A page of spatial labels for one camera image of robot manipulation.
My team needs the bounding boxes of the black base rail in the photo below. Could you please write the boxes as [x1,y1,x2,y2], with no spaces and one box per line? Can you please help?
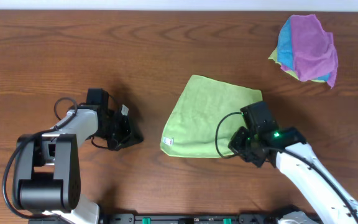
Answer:
[28,212,323,224]

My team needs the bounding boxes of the black cable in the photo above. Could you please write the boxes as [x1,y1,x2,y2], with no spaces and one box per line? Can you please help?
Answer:
[1,96,130,220]
[214,111,358,224]

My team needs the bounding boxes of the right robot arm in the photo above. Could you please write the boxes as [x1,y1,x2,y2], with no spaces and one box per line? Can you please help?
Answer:
[228,127,358,223]

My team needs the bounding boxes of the green cloth under pile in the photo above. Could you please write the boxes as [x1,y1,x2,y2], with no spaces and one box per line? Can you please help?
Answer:
[268,46,326,84]

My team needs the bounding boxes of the left black cable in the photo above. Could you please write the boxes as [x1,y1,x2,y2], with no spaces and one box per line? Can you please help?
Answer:
[1,96,130,220]

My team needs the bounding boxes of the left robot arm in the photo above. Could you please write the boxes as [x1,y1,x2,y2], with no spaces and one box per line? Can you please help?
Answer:
[2,103,143,223]

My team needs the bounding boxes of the right black cable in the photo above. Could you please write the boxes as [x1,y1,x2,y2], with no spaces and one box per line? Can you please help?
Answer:
[214,111,358,224]

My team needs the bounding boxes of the blue microfiber cloth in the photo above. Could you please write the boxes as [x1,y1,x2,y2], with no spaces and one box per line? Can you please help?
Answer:
[277,17,332,82]

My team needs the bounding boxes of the light green microfiber cloth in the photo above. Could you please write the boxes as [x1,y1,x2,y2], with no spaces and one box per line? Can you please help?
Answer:
[160,75,262,158]

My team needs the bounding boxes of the purple microfiber cloth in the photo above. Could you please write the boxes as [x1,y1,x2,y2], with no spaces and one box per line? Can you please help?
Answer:
[280,14,339,90]

